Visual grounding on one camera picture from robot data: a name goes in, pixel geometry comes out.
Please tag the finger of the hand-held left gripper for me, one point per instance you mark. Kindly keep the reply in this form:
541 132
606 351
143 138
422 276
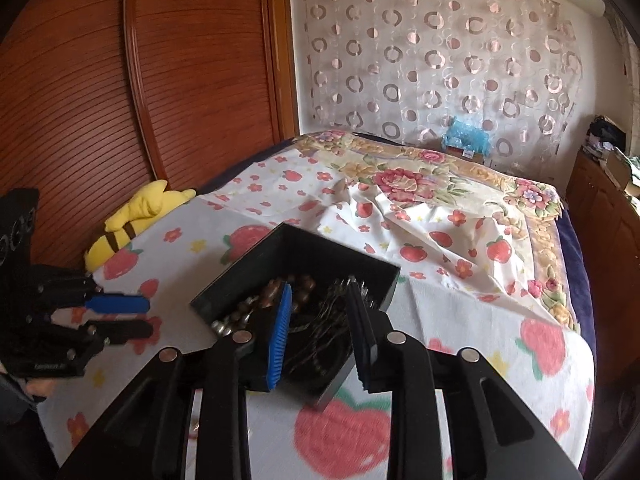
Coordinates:
125 332
115 304

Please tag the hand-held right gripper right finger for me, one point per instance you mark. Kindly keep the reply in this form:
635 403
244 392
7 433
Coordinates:
357 330

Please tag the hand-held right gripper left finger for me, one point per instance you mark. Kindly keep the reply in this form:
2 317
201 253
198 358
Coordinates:
280 330

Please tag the dark metal hairpins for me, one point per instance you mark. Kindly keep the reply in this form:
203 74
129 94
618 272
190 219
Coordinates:
330 305

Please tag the black cardboard box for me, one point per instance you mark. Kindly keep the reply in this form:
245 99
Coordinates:
320 255

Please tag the person's left hand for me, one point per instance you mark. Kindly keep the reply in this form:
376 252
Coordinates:
41 387

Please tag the yellow plush toy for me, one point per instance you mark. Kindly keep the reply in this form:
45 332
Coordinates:
145 205

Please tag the floral blanket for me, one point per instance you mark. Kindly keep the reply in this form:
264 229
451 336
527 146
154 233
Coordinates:
400 180

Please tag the blue plastic bag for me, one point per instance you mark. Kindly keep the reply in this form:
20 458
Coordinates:
465 135

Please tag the dark blue bedsheet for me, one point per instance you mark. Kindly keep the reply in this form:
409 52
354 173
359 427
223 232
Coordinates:
575 270

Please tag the wooden wardrobe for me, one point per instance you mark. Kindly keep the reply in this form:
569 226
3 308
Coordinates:
200 85

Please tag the long wooden cabinet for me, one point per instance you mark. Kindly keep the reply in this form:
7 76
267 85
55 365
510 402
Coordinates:
600 210

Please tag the circle patterned sheer curtain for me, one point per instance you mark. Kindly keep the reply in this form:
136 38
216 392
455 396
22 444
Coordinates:
425 60

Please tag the open cardboard box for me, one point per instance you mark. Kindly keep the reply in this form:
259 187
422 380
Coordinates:
620 170

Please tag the dark bag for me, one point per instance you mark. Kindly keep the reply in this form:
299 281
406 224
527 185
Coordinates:
605 135

